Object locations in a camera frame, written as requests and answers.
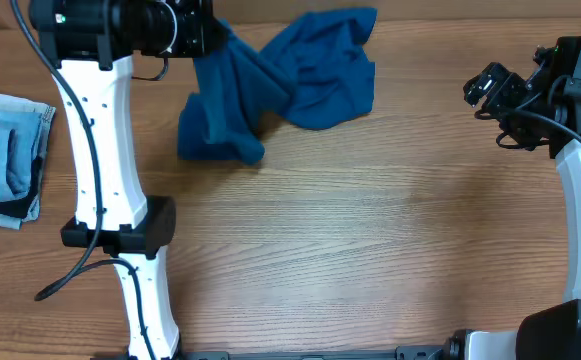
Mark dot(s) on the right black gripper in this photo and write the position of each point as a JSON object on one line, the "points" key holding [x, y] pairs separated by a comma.
{"points": [[490, 87]]}

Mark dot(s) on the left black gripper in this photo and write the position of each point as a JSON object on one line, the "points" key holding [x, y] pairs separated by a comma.
{"points": [[206, 28]]}

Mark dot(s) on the dark blue t-shirt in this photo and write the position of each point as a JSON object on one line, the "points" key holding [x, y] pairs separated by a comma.
{"points": [[315, 74]]}

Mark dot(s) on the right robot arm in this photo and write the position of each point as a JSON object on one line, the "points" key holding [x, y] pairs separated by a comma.
{"points": [[554, 333]]}

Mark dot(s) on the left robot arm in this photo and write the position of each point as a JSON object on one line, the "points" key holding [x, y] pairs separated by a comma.
{"points": [[88, 46]]}

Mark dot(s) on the folded light blue jeans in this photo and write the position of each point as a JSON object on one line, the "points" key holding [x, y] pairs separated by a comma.
{"points": [[25, 127]]}

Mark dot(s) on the folded black garment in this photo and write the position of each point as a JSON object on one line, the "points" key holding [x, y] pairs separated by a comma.
{"points": [[19, 208]]}

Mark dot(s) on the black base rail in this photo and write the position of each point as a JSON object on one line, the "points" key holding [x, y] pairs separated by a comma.
{"points": [[310, 355]]}

